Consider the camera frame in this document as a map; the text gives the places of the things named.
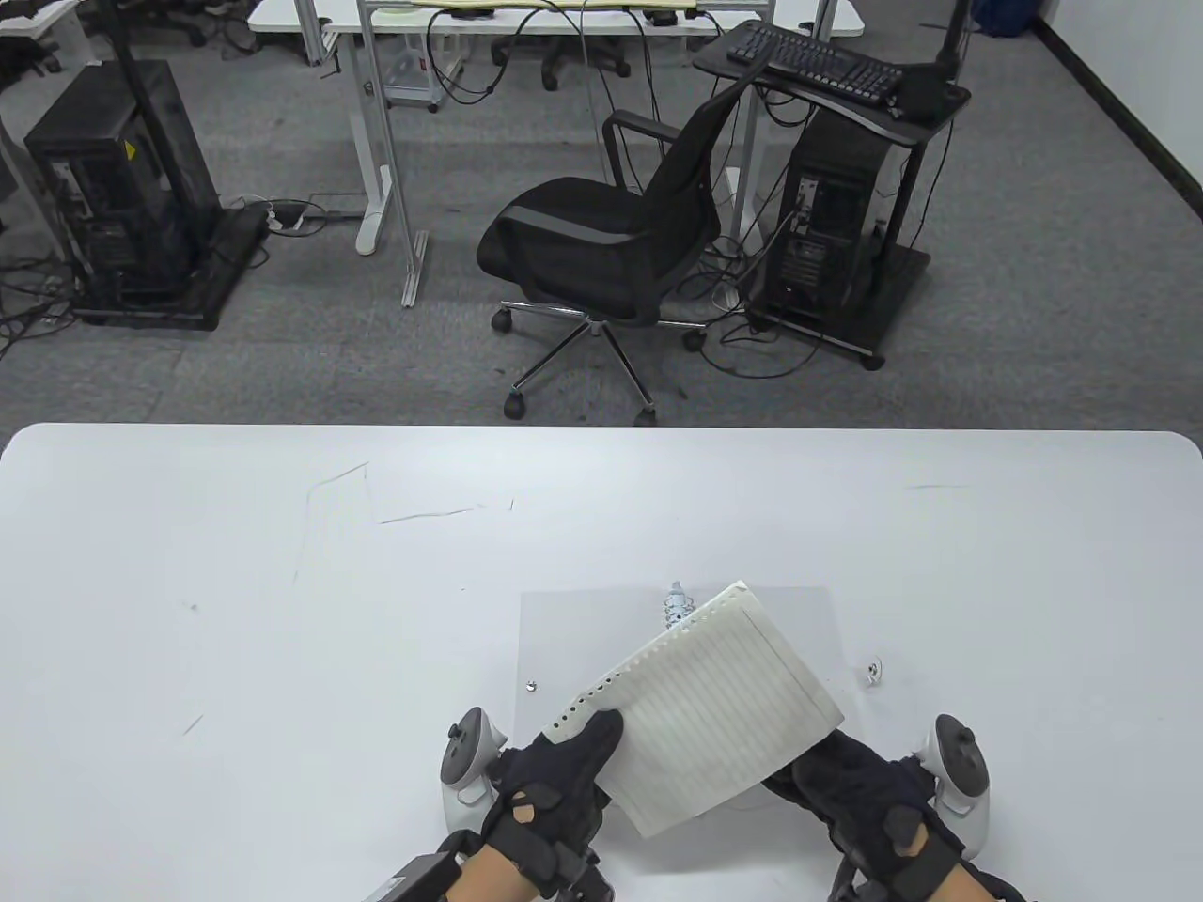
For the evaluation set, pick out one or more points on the person's right hand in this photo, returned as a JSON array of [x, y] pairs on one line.
[[865, 789]]

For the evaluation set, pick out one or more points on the person's left hand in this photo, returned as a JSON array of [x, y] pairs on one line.
[[554, 789]]

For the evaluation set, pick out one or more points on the stack of lined loose-leaf paper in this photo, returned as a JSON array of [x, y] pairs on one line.
[[724, 714]]

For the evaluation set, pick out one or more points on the person's left forearm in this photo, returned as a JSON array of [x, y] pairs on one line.
[[489, 878]]

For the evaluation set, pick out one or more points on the grey white left hand controller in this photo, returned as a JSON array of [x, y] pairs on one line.
[[468, 752]]

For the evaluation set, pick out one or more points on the grey white hand controller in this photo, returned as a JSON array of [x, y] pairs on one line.
[[959, 761], [468, 752]]

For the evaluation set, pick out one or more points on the grey white right hand controller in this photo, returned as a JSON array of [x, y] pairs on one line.
[[959, 761]]

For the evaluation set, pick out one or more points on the black rolling computer cart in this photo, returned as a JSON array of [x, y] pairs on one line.
[[898, 282]]

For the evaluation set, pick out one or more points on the black office chair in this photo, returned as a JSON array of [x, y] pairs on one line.
[[583, 235]]

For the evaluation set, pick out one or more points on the white power strip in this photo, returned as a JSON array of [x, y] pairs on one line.
[[287, 218]]

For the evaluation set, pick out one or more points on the black pouch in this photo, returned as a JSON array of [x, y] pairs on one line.
[[921, 94]]

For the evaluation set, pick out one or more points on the clear plastic box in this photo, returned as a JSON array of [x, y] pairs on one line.
[[414, 75]]

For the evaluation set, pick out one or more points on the black keyboard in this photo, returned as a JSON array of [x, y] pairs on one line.
[[818, 61]]

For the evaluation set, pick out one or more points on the black chair wheel base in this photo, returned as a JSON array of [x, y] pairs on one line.
[[583, 56]]

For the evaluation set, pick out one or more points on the black glass-sided computer tower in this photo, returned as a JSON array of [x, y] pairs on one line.
[[103, 188]]

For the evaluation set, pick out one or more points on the long white desk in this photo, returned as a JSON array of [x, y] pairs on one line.
[[564, 19]]

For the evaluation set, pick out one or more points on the black pole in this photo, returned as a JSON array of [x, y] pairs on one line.
[[141, 94]]

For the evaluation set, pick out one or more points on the small white desk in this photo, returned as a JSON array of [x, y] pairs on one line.
[[28, 19]]

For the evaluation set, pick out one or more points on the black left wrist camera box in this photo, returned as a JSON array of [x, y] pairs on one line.
[[418, 874]]

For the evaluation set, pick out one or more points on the aluminium frame post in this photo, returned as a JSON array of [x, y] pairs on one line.
[[390, 141]]

